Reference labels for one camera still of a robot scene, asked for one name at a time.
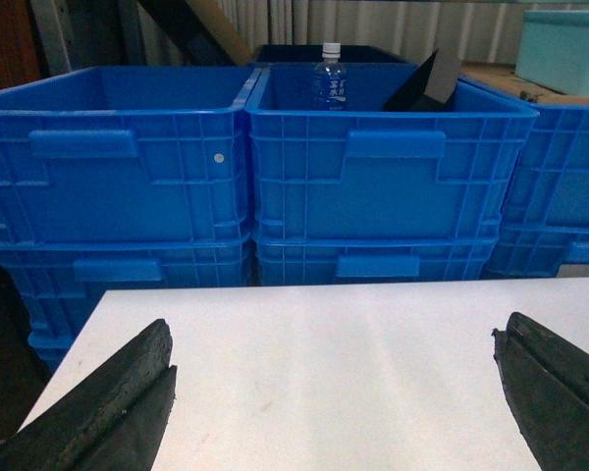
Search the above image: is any blue crate lower right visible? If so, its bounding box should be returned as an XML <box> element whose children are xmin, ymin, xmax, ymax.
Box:
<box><xmin>481</xmin><ymin>225</ymin><xmax>589</xmax><ymax>280</ymax></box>

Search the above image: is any blue crate lower left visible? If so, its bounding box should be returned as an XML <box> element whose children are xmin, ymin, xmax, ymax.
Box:
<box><xmin>0</xmin><ymin>236</ymin><xmax>252</xmax><ymax>371</ymax></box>

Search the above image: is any blue crate lower middle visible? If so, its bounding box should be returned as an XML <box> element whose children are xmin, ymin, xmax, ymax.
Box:
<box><xmin>252</xmin><ymin>231</ymin><xmax>498</xmax><ymax>286</ymax></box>

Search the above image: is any blue crate top left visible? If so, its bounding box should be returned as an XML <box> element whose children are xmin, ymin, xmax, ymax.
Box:
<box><xmin>0</xmin><ymin>66</ymin><xmax>259</xmax><ymax>245</ymax></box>

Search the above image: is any clear blue water bottle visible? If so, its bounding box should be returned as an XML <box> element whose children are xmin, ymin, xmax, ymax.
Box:
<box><xmin>312</xmin><ymin>42</ymin><xmax>348</xmax><ymax>111</ymax></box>

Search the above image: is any blue crate with bottle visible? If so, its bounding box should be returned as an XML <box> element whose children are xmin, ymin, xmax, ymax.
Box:
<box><xmin>245</xmin><ymin>64</ymin><xmax>537</xmax><ymax>243</ymax></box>

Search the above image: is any light teal foam box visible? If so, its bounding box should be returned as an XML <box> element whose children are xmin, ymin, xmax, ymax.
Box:
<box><xmin>515</xmin><ymin>10</ymin><xmax>589</xmax><ymax>96</ymax></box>

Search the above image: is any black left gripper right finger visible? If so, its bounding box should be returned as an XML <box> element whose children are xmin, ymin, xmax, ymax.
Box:
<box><xmin>492</xmin><ymin>312</ymin><xmax>589</xmax><ymax>470</ymax></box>

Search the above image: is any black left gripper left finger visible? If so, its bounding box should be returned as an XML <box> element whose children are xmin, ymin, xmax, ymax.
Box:
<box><xmin>0</xmin><ymin>319</ymin><xmax>177</xmax><ymax>470</ymax></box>

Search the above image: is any brown cardboard sheet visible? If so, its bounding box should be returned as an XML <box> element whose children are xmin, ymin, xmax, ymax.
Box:
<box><xmin>462</xmin><ymin>63</ymin><xmax>589</xmax><ymax>106</ymax></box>

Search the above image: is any blue crate top right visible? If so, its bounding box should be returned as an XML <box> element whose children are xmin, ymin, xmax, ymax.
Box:
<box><xmin>458</xmin><ymin>76</ymin><xmax>589</xmax><ymax>230</ymax></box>

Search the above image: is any dark blue crate behind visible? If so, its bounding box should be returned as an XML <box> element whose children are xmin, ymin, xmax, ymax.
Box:
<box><xmin>248</xmin><ymin>43</ymin><xmax>407</xmax><ymax>67</ymax></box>

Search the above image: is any black foam block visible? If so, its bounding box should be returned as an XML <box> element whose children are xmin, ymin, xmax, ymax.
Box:
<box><xmin>382</xmin><ymin>49</ymin><xmax>462</xmax><ymax>112</ymax></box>

